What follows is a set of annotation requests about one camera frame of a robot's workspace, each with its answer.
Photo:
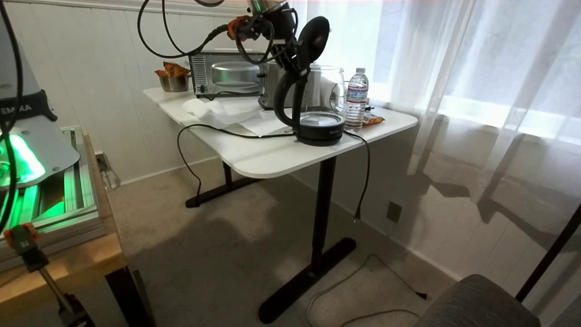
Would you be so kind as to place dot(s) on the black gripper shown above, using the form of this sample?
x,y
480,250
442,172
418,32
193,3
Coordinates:
x,y
282,21

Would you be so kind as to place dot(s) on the grey countertop appliance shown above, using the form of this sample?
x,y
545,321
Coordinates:
x,y
271,84

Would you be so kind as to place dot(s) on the silver toaster oven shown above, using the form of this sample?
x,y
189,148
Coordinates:
x,y
227,75

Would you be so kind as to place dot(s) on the clear plastic water bottle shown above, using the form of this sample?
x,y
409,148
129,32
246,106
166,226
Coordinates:
x,y
356,97

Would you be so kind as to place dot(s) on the white paper towel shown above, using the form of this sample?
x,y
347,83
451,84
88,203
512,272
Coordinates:
x,y
224,112

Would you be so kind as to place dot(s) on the flat orange item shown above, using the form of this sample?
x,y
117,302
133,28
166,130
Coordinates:
x,y
373,121

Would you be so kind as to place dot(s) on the metal bowl with orange food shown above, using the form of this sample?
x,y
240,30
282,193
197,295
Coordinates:
x,y
173,81

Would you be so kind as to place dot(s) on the black desk leg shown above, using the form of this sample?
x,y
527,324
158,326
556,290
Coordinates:
x,y
218,192
324,212

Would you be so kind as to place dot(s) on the white sheer curtain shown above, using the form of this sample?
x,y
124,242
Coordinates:
x,y
483,183

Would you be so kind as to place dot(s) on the black workbench leg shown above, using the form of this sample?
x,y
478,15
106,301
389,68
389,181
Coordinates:
x,y
129,301

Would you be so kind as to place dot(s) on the wooden workbench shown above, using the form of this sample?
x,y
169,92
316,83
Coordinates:
x,y
73,264

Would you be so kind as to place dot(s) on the grey upholstered chair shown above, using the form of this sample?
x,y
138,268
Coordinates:
x,y
478,302

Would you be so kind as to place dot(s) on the orange black clamp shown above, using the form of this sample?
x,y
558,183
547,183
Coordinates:
x,y
24,242

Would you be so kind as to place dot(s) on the black slanted pole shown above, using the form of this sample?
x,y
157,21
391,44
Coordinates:
x,y
547,255

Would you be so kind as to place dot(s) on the dark wall socket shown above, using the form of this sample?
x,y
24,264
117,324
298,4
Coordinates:
x,y
394,212

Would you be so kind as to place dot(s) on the metal robot mounting frame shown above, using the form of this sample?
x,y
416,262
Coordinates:
x,y
75,193

